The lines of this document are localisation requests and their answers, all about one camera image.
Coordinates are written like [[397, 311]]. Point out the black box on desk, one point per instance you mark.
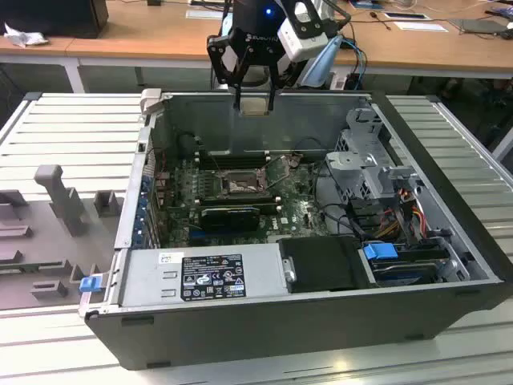
[[52, 16]]

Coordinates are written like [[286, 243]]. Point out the black rating label sticker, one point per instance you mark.
[[214, 276]]

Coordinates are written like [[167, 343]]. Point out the small square CPU plate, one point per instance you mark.
[[254, 107]]

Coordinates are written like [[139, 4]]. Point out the long wooden desk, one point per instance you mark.
[[120, 44]]

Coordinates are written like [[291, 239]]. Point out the green motherboard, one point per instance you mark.
[[296, 212]]

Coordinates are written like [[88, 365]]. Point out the white paper sheet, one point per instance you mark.
[[421, 26]]

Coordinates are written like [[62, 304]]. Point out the white tilted wrist camera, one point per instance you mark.
[[300, 46]]

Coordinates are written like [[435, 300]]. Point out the black plastic air shroud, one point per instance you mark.
[[320, 260]]

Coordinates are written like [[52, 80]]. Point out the dark grey laptop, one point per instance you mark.
[[479, 26]]

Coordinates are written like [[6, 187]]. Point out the open black PC case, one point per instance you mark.
[[240, 337]]

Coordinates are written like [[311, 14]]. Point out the black graphics card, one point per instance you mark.
[[228, 218]]

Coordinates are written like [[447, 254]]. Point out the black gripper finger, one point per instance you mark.
[[224, 60], [276, 72]]

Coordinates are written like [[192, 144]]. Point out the grey case corner latch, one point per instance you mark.
[[151, 100]]

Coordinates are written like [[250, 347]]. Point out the blue plastic case latch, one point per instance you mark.
[[90, 284]]

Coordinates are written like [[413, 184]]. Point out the grey power supply unit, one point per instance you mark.
[[144, 280]]

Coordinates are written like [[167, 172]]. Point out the blue expansion slot retainers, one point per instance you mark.
[[142, 208]]

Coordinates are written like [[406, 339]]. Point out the hard disk in blue carrier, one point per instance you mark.
[[405, 272]]

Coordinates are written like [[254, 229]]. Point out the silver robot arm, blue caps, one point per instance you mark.
[[320, 64]]

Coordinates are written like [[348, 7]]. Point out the white power strip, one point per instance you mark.
[[338, 80]]

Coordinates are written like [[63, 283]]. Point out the crumpled white paper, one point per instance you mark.
[[24, 37]]

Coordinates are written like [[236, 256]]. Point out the grey metal drive cage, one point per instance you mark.
[[360, 168]]

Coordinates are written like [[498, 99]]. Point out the white framed tablet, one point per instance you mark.
[[406, 16]]

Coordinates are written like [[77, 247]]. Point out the grey parts rack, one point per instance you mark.
[[60, 208]]

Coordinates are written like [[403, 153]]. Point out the small white barcode sticker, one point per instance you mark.
[[170, 257]]

